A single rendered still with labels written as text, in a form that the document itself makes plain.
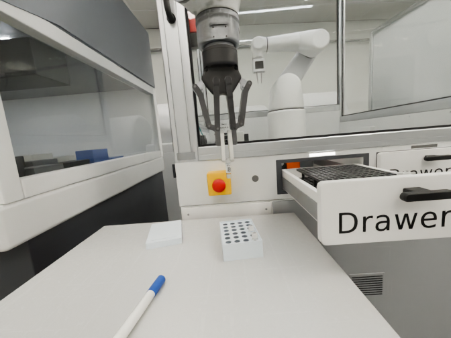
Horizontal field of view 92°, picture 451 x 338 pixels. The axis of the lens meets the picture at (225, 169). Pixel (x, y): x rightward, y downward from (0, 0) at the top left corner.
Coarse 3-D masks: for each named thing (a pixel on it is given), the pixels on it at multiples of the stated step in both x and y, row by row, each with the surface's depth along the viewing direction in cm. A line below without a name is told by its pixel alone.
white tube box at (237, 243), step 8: (224, 224) 56; (232, 224) 56; (240, 224) 55; (248, 224) 54; (224, 232) 51; (232, 232) 50; (240, 232) 50; (248, 232) 50; (224, 240) 47; (232, 240) 46; (240, 240) 46; (248, 240) 46; (256, 240) 46; (224, 248) 44; (232, 248) 45; (240, 248) 45; (248, 248) 45; (256, 248) 45; (224, 256) 45; (232, 256) 45; (240, 256) 45; (248, 256) 45; (256, 256) 45
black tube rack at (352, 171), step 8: (304, 168) 67; (312, 168) 65; (320, 168) 65; (328, 168) 63; (336, 168) 63; (344, 168) 61; (352, 168) 60; (360, 168) 59; (368, 168) 59; (304, 176) 66; (312, 176) 54; (320, 176) 54; (328, 176) 53; (336, 176) 52; (344, 176) 52; (352, 176) 50; (360, 176) 50; (368, 176) 50; (376, 176) 49; (312, 184) 58
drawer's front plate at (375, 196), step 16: (384, 176) 36; (400, 176) 36; (416, 176) 35; (432, 176) 35; (448, 176) 35; (320, 192) 36; (336, 192) 36; (352, 192) 36; (368, 192) 36; (384, 192) 36; (400, 192) 35; (320, 208) 36; (336, 208) 36; (352, 208) 36; (368, 208) 36; (384, 208) 36; (400, 208) 36; (416, 208) 36; (432, 208) 36; (448, 208) 36; (320, 224) 37; (336, 224) 36; (352, 224) 36; (368, 224) 36; (384, 224) 36; (416, 224) 36; (432, 224) 36; (448, 224) 36; (320, 240) 38; (336, 240) 37; (352, 240) 37; (368, 240) 37; (384, 240) 37; (400, 240) 37
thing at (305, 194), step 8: (296, 168) 71; (376, 168) 61; (288, 176) 63; (296, 176) 58; (288, 184) 63; (296, 184) 56; (304, 184) 49; (288, 192) 64; (296, 192) 55; (304, 192) 50; (312, 192) 45; (296, 200) 56; (304, 200) 49; (312, 200) 44; (304, 208) 51; (312, 208) 45; (312, 216) 46
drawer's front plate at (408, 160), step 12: (384, 156) 66; (396, 156) 66; (408, 156) 66; (420, 156) 66; (384, 168) 67; (396, 168) 67; (408, 168) 67; (420, 168) 67; (432, 168) 67; (444, 168) 67
